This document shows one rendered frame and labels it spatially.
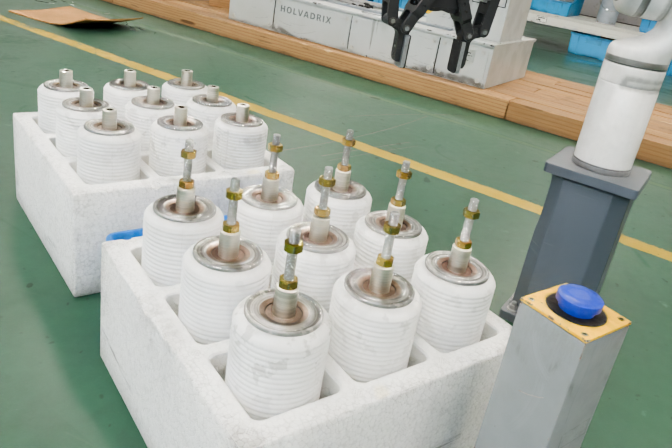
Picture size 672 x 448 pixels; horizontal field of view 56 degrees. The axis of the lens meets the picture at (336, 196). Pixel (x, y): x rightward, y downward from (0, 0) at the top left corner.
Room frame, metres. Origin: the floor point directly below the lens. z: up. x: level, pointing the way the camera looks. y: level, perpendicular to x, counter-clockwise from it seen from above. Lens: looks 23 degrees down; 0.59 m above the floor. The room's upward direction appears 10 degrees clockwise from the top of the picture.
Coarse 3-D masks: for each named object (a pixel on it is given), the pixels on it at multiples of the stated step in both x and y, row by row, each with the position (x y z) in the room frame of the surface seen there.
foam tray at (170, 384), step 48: (144, 288) 0.61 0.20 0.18; (144, 336) 0.57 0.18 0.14; (144, 384) 0.56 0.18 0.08; (192, 384) 0.47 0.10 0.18; (336, 384) 0.50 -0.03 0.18; (384, 384) 0.51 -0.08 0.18; (432, 384) 0.54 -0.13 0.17; (480, 384) 0.59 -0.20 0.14; (144, 432) 0.56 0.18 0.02; (192, 432) 0.46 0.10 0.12; (240, 432) 0.42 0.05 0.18; (288, 432) 0.43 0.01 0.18; (336, 432) 0.46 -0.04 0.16; (384, 432) 0.50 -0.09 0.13; (432, 432) 0.55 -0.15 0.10
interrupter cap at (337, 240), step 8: (296, 224) 0.69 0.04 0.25; (304, 224) 0.69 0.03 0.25; (288, 232) 0.66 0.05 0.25; (304, 232) 0.68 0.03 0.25; (328, 232) 0.68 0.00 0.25; (336, 232) 0.69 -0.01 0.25; (344, 232) 0.69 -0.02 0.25; (304, 240) 0.65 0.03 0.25; (328, 240) 0.67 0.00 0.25; (336, 240) 0.67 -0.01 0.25; (344, 240) 0.67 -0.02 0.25; (304, 248) 0.63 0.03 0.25; (312, 248) 0.63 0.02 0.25; (320, 248) 0.64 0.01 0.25; (328, 248) 0.64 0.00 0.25; (336, 248) 0.64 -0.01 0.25; (344, 248) 0.65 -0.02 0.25
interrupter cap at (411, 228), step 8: (368, 216) 0.75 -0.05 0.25; (376, 216) 0.75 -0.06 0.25; (384, 216) 0.76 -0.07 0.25; (408, 216) 0.77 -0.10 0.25; (368, 224) 0.72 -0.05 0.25; (376, 224) 0.73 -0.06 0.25; (408, 224) 0.75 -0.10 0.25; (416, 224) 0.75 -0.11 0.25; (376, 232) 0.71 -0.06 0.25; (384, 232) 0.71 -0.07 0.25; (400, 232) 0.72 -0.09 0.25; (408, 232) 0.72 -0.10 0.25; (416, 232) 0.72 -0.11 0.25
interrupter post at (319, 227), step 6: (312, 216) 0.66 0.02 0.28; (312, 222) 0.66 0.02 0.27; (318, 222) 0.66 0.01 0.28; (324, 222) 0.66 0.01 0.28; (312, 228) 0.66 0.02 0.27; (318, 228) 0.66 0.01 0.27; (324, 228) 0.66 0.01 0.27; (312, 234) 0.66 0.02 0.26; (318, 234) 0.66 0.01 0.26; (324, 234) 0.66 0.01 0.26; (312, 240) 0.66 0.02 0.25; (318, 240) 0.66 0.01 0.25; (324, 240) 0.66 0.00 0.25
